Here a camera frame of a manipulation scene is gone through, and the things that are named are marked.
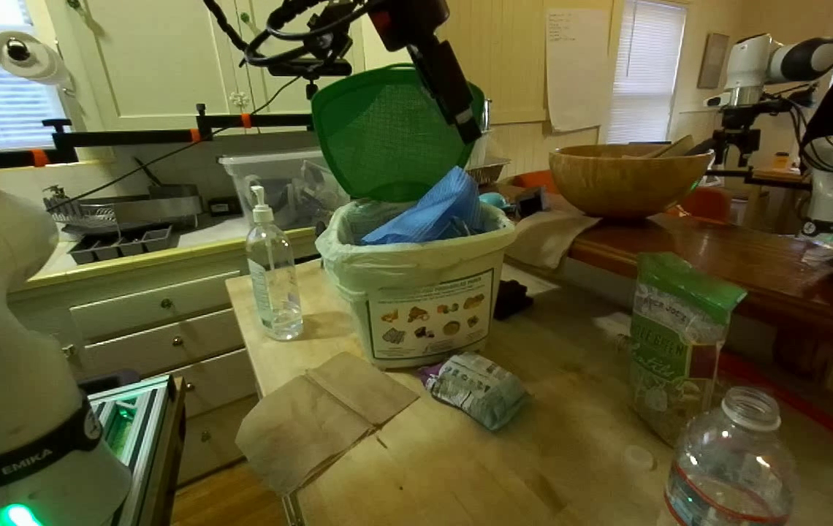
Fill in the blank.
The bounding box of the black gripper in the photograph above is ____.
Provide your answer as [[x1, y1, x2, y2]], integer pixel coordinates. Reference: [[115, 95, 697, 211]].
[[367, 0, 482, 144]]

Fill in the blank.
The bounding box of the blue striped cloth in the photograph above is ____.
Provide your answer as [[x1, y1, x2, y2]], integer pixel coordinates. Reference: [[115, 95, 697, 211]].
[[361, 167, 482, 244]]

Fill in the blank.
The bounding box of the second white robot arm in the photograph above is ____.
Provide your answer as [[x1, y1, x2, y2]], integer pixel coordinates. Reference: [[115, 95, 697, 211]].
[[706, 31, 833, 233]]

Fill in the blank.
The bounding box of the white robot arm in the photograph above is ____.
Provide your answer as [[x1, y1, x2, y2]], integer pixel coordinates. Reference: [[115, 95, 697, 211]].
[[0, 190, 132, 526]]

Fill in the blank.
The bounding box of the green bin lid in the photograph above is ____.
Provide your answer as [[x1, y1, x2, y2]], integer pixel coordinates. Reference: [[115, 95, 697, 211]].
[[313, 65, 471, 202]]

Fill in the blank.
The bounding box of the white bin liner bag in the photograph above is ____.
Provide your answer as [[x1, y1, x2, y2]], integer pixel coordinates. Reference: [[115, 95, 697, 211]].
[[314, 202, 513, 288]]

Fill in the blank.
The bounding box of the white compost bin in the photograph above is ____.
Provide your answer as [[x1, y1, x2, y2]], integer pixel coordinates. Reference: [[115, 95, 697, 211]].
[[320, 199, 517, 374]]

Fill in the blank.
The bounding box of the clear storage container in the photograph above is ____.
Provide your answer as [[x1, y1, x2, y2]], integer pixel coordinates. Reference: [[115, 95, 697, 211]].
[[219, 149, 348, 227]]

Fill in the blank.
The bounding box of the wooden bowl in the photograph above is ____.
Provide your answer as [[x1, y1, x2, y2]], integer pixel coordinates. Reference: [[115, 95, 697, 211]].
[[548, 147, 706, 218]]

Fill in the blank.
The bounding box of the black cloth lump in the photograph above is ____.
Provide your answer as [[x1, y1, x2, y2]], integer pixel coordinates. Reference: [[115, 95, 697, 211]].
[[494, 279, 532, 320]]

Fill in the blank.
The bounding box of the hand sanitizer pump bottle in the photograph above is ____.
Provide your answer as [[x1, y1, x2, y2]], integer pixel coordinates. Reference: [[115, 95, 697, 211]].
[[244, 185, 304, 341]]

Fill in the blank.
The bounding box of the crumpled purple snack wrapper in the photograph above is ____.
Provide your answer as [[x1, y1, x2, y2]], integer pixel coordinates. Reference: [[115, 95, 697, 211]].
[[421, 354, 528, 433]]

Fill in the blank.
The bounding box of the green granola bag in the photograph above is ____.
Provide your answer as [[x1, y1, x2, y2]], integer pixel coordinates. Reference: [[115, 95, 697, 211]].
[[627, 250, 745, 445]]

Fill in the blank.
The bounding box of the paper towel roll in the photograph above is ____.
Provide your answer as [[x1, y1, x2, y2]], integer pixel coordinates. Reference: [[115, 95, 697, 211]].
[[0, 28, 72, 90]]

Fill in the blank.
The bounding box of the clear plastic jar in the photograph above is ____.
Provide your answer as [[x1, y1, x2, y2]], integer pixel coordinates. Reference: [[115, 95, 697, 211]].
[[658, 385, 794, 526]]

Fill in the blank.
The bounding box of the paper sheet on wall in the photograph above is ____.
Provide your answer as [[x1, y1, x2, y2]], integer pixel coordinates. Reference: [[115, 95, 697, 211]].
[[542, 5, 609, 130]]

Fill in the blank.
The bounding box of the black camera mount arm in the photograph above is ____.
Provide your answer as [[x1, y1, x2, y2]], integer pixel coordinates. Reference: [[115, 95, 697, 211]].
[[45, 104, 313, 158]]

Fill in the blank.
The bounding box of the aluminium extrusion frame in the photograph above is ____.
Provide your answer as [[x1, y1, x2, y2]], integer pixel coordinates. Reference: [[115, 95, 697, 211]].
[[89, 374, 186, 526]]

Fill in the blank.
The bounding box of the red cable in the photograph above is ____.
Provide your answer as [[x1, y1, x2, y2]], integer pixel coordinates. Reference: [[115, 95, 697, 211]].
[[719, 350, 833, 465]]

